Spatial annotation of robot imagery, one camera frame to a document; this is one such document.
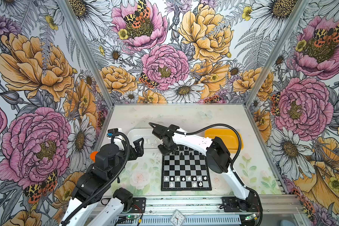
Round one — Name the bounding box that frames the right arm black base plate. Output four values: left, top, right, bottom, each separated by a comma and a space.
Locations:
220, 196, 263, 212

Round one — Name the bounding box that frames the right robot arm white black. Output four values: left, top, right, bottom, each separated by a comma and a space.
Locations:
149, 122, 263, 213

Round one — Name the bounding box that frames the black and white chessboard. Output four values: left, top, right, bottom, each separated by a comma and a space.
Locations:
161, 145, 212, 191

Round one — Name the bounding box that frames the white plastic bin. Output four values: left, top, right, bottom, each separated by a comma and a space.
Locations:
127, 128, 163, 149

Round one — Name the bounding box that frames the orange capped bottle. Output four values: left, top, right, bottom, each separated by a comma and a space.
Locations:
90, 151, 98, 162

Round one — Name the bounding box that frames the small white analog clock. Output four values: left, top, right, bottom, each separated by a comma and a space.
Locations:
170, 210, 186, 226

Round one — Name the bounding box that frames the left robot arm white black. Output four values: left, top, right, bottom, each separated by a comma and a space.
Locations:
60, 137, 144, 226

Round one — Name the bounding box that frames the yellow plastic bin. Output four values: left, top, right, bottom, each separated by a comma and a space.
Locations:
204, 128, 239, 154

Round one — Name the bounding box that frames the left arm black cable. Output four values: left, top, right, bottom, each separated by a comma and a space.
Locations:
60, 131, 131, 226

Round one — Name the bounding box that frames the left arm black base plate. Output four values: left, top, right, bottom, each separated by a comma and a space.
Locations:
123, 197, 147, 214

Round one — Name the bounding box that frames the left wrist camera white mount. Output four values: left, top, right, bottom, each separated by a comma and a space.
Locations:
107, 128, 123, 150

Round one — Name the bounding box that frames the aluminium frame rail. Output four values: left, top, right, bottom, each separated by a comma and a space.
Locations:
91, 195, 303, 217

